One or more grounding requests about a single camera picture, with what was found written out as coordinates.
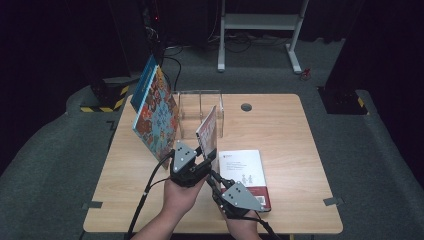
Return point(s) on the black yellow striped base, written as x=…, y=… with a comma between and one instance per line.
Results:
x=343, y=101
x=110, y=96

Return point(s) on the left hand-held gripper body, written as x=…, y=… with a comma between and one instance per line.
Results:
x=186, y=173

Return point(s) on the grey tape piece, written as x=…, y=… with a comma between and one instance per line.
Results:
x=92, y=205
x=333, y=201

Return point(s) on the light blue green picture book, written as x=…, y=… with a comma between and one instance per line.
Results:
x=158, y=120

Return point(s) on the white red hardcover book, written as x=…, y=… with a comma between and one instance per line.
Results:
x=245, y=166

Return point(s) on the person's right hand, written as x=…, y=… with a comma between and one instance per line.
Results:
x=241, y=226

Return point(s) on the dark equipment rack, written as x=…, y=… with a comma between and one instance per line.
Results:
x=140, y=33

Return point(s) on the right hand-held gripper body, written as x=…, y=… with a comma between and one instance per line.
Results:
x=241, y=200

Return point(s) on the person's left hand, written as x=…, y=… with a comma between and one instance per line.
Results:
x=180, y=200

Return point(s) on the clear acrylic book holder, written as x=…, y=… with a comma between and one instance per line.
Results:
x=191, y=110

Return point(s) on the dark blue picture book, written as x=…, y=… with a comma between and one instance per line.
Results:
x=145, y=83

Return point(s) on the white metal stand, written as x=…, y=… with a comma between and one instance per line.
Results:
x=260, y=21

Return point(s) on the small red floor object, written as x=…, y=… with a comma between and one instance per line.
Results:
x=305, y=74

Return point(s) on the purple magazine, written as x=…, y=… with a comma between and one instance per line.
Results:
x=208, y=133

